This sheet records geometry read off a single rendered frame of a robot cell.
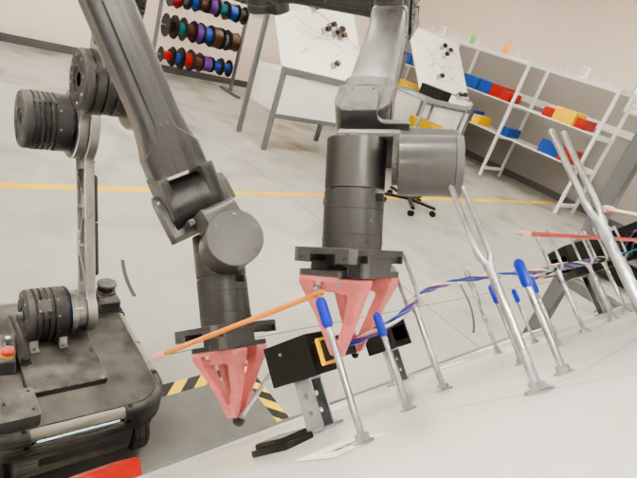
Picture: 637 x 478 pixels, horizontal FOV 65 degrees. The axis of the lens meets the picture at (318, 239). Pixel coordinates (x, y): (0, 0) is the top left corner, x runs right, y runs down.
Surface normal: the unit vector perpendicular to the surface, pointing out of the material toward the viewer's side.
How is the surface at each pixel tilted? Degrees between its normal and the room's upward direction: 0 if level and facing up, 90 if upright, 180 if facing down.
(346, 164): 73
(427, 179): 99
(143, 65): 68
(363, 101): 26
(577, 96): 90
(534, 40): 90
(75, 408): 0
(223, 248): 50
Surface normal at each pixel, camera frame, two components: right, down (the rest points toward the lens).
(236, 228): 0.35, -0.22
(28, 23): 0.58, 0.49
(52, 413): 0.29, -0.87
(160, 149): 0.50, 0.12
